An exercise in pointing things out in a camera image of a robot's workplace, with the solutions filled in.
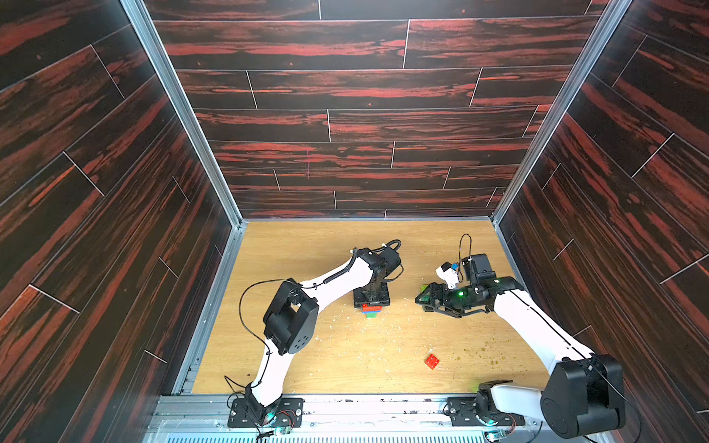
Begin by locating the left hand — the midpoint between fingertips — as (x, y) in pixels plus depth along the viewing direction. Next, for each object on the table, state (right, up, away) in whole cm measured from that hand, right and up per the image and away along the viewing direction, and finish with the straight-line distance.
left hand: (380, 307), depth 88 cm
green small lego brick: (-2, -4, +4) cm, 6 cm away
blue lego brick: (-1, -3, +6) cm, 7 cm away
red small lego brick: (+15, -15, -6) cm, 22 cm away
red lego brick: (-4, 0, -3) cm, 5 cm away
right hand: (+15, +2, -4) cm, 16 cm away
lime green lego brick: (+11, +8, -12) cm, 18 cm away
